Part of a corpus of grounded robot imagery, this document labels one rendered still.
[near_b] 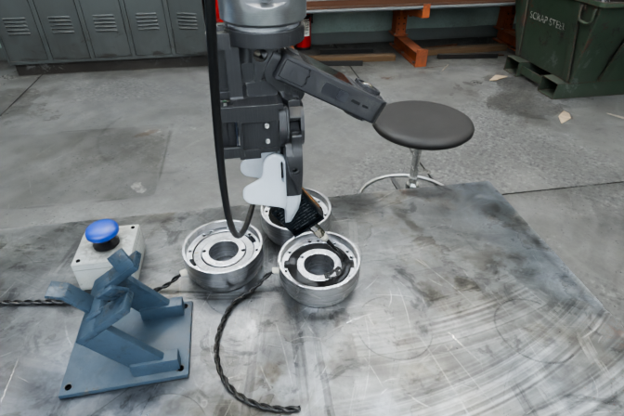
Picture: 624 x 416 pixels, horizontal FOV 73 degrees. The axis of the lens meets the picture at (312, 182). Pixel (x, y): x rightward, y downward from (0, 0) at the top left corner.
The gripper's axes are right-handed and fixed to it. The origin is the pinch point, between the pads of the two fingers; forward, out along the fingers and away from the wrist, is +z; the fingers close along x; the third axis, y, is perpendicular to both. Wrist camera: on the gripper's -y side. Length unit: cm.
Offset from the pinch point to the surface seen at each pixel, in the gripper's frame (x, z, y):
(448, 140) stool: -64, 32, -56
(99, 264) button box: -3.6, 9.1, 23.9
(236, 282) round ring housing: 0.4, 11.3, 7.4
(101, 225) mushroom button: -7.3, 5.8, 23.6
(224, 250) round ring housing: -6.6, 12.1, 8.8
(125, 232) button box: -8.9, 8.8, 21.6
